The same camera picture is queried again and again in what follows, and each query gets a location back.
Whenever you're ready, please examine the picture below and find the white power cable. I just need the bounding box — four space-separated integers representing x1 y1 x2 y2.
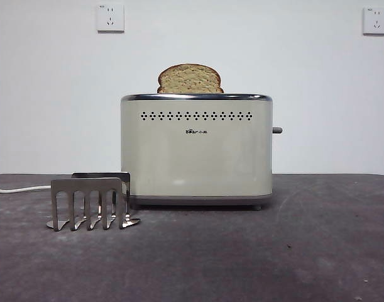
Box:
0 185 52 193

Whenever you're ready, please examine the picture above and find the brown bread slice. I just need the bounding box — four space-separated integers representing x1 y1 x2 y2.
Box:
156 64 225 94

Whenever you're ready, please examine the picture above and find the cream two-slot toaster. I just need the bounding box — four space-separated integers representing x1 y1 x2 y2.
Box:
120 92 274 211

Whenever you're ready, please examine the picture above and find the white wall socket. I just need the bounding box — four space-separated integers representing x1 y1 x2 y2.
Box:
96 3 125 33
362 6 384 36

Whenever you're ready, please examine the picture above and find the steel toast rack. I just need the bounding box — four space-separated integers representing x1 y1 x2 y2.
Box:
46 171 141 232

